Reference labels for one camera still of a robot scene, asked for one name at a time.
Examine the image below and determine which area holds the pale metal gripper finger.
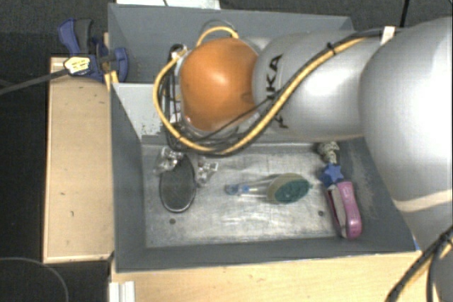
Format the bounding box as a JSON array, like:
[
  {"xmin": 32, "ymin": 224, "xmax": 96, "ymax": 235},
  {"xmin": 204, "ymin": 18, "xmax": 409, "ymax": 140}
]
[
  {"xmin": 195, "ymin": 157, "xmax": 219, "ymax": 188},
  {"xmin": 152, "ymin": 146, "xmax": 185, "ymax": 177}
]

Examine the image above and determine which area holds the black-rimmed oval mirror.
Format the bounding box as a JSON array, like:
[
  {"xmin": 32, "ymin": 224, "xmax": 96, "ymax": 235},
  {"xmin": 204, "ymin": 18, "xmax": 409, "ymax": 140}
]
[{"xmin": 158, "ymin": 154, "xmax": 198, "ymax": 214}]

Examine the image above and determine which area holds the grey metal bin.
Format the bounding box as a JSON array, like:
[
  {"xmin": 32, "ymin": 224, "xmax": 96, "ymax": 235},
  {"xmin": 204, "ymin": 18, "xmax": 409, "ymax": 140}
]
[{"xmin": 107, "ymin": 2, "xmax": 418, "ymax": 273}]

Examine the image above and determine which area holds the pale wood board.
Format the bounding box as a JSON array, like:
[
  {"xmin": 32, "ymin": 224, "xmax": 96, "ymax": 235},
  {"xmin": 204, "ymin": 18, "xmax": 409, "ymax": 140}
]
[{"xmin": 42, "ymin": 56, "xmax": 116, "ymax": 265}]

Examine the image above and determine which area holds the blue star toy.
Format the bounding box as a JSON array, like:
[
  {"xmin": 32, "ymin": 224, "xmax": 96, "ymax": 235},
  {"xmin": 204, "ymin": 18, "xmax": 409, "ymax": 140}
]
[{"xmin": 318, "ymin": 162, "xmax": 343, "ymax": 189}]

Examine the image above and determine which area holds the purple stapler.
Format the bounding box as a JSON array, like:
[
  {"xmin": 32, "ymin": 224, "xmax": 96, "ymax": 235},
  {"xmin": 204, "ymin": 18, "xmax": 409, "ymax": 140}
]
[{"xmin": 324, "ymin": 180, "xmax": 364, "ymax": 240}]

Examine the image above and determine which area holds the clear-handled green scrub brush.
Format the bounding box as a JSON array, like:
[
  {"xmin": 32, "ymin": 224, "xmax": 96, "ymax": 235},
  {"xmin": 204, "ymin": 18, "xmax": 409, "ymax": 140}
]
[{"xmin": 224, "ymin": 172, "xmax": 314, "ymax": 206}]

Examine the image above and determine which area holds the black cylinder on white bracket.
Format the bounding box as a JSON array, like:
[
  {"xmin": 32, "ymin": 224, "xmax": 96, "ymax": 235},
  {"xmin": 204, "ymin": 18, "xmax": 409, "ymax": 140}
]
[{"xmin": 168, "ymin": 42, "xmax": 188, "ymax": 62}]

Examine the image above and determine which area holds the beige knotted rope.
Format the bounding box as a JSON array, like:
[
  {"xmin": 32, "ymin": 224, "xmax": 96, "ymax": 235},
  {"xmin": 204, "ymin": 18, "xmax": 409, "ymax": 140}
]
[{"xmin": 316, "ymin": 141, "xmax": 341, "ymax": 165}]

